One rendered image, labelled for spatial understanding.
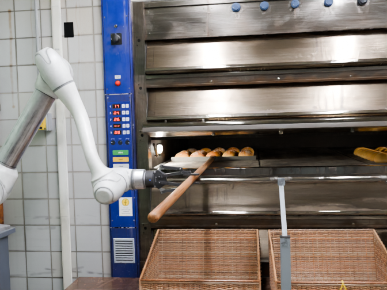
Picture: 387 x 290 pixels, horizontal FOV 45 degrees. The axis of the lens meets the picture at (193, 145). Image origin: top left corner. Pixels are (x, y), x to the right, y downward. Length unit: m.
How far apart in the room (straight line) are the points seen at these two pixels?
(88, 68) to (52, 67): 0.66
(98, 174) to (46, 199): 0.94
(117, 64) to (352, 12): 1.27
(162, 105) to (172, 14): 0.50
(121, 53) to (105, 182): 0.95
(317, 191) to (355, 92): 0.55
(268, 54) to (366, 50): 0.50
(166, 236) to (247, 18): 1.26
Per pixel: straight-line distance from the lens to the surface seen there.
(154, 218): 1.27
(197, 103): 2.56
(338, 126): 2.43
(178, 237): 2.61
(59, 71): 2.08
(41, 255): 2.92
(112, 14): 2.69
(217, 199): 2.59
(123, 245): 2.71
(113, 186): 1.91
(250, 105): 2.54
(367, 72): 2.62
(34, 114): 2.25
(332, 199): 2.61
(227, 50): 2.58
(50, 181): 2.81
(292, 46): 2.59
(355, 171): 2.61
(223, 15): 2.62
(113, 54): 2.65
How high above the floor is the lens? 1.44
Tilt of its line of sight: 3 degrees down
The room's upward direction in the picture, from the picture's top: 2 degrees counter-clockwise
